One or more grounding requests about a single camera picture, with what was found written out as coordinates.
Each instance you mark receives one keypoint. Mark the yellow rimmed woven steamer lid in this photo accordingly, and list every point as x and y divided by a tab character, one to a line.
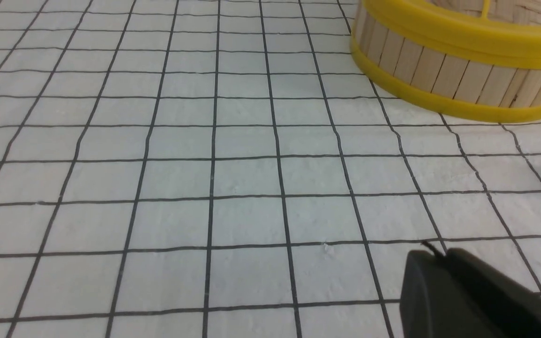
433	25

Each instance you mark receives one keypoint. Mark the bamboo steamer basket yellow bands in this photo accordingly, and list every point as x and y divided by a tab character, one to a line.
440	82

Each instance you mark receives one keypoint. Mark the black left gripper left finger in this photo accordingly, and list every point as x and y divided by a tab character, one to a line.
433	305

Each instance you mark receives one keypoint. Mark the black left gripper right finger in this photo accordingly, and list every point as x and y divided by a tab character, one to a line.
514	310

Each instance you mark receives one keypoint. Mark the white grid-lined table mat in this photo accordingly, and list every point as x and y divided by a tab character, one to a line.
222	169

